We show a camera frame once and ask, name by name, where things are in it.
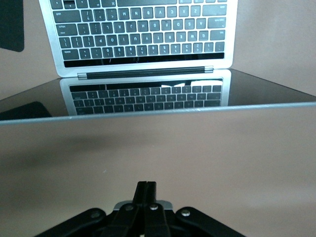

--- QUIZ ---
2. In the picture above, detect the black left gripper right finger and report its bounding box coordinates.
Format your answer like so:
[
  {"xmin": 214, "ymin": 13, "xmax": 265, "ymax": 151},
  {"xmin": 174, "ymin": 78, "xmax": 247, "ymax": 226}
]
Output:
[{"xmin": 145, "ymin": 182, "xmax": 245, "ymax": 237}]

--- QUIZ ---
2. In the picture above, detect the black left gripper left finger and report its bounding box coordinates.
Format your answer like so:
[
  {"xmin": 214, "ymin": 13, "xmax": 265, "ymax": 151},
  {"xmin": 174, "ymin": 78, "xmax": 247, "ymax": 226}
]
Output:
[{"xmin": 37, "ymin": 181, "xmax": 148, "ymax": 237}]

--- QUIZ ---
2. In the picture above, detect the silver laptop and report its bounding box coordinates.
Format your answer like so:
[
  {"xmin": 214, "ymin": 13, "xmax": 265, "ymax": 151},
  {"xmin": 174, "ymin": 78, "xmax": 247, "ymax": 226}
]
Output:
[{"xmin": 0, "ymin": 0, "xmax": 316, "ymax": 128}]

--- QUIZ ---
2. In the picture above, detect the black mouse pad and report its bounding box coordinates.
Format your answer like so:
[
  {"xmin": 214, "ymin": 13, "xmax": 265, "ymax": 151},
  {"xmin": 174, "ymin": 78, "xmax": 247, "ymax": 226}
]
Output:
[{"xmin": 0, "ymin": 0, "xmax": 25, "ymax": 52}]

